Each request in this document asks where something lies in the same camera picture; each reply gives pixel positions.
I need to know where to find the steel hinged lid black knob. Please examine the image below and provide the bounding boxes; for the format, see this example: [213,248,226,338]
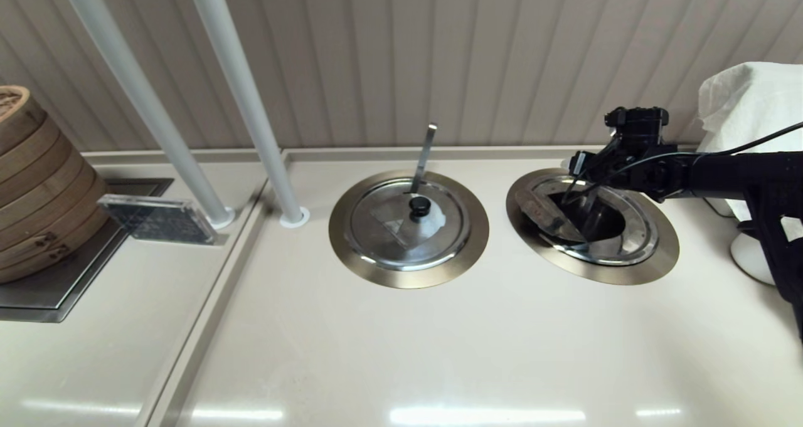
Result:
[346,178,470,271]
[521,175,659,266]

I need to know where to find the white box appliance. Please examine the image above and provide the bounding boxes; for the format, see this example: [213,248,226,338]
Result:
[684,140,733,219]

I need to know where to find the steel soup pot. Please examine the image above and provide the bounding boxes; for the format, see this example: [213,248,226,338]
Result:
[545,189,628,247]

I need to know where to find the white round base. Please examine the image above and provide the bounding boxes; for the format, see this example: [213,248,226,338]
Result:
[730,228,782,287]

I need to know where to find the white round pole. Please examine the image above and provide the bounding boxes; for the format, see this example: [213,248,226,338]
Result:
[184,0,311,229]
[55,0,236,230]

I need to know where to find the clear acrylic sign block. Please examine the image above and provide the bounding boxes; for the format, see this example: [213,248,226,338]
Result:
[97,194,228,246]

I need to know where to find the stacked bamboo steamer baskets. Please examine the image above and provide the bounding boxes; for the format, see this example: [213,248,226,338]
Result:
[0,86,111,285]

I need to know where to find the steel recessed steamer tray frame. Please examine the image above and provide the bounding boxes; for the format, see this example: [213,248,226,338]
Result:
[0,178,175,323]

